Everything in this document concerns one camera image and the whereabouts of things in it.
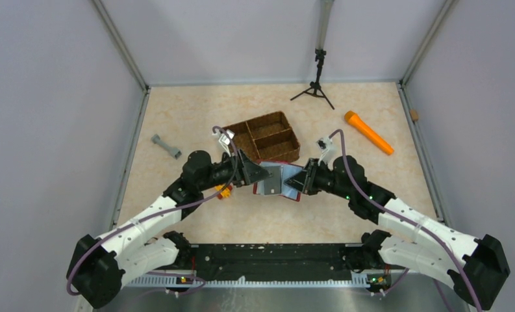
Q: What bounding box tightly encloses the red leather card holder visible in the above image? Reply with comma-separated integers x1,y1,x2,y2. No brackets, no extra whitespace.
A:
253,161,303,202

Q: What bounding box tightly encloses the dark grey credit card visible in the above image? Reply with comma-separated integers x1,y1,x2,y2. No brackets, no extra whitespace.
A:
263,166,283,196

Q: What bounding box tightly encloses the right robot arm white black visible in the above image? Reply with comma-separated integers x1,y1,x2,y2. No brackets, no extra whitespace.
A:
284,156,510,311

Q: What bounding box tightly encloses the orange toy car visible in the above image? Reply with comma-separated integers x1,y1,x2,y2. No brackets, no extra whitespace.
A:
215,185,232,200

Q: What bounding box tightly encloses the small brown wall block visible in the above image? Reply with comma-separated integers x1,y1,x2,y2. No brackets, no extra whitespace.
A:
409,109,419,122

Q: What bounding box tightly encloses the brown wicker divided basket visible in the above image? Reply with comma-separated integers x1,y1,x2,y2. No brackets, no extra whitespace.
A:
224,110,301,163

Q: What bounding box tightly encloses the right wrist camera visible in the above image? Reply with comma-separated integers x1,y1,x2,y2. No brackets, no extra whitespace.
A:
316,136,337,164

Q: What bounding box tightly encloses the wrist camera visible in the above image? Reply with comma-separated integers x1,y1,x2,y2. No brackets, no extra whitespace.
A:
316,136,337,164
214,130,235,155

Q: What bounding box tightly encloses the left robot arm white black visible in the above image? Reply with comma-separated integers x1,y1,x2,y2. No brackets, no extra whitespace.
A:
66,150,270,309

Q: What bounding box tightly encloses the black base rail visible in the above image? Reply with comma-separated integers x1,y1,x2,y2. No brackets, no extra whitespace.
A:
158,243,392,291

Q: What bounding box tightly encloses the black tripod stand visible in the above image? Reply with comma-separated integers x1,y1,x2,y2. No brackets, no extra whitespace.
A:
290,49,335,110

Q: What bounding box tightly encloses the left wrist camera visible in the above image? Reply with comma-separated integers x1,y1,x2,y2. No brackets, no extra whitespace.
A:
214,130,235,155

